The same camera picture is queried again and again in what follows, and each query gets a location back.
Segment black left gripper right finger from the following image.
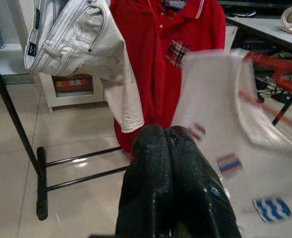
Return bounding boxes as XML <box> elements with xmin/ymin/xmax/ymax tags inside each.
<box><xmin>166</xmin><ymin>125</ymin><xmax>243</xmax><ymax>238</ymax></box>

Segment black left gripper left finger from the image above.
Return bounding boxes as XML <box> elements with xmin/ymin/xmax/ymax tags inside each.
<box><xmin>116</xmin><ymin>123</ymin><xmax>174</xmax><ymax>238</ymax></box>

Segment white printed t-shirt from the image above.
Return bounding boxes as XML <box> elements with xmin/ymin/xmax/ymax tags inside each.
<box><xmin>172</xmin><ymin>48</ymin><xmax>292</xmax><ymax>238</ymax></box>

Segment red wire hanger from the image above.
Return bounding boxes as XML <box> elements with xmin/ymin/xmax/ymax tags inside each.
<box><xmin>238</xmin><ymin>51</ymin><xmax>292</xmax><ymax>127</ymax></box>

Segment red polo shirt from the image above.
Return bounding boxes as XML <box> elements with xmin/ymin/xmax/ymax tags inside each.
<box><xmin>110</xmin><ymin>0</ymin><xmax>227</xmax><ymax>164</ymax></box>

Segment white glass-door cabinet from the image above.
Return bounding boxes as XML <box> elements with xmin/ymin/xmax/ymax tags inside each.
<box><xmin>38</xmin><ymin>71</ymin><xmax>111</xmax><ymax>114</ymax></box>

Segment colourful printed box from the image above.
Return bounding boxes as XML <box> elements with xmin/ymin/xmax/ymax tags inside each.
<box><xmin>52</xmin><ymin>74</ymin><xmax>95</xmax><ymax>98</ymax></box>

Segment black chrome clothes rack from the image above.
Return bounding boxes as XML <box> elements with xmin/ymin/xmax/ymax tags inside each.
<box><xmin>0</xmin><ymin>37</ymin><xmax>130</xmax><ymax>221</ymax></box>

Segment white denim jeans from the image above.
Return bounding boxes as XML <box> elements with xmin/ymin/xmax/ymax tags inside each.
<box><xmin>23</xmin><ymin>0</ymin><xmax>146</xmax><ymax>134</ymax></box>

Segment grey table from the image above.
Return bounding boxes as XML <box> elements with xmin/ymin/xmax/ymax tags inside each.
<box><xmin>225</xmin><ymin>14</ymin><xmax>292</xmax><ymax>126</ymax></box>

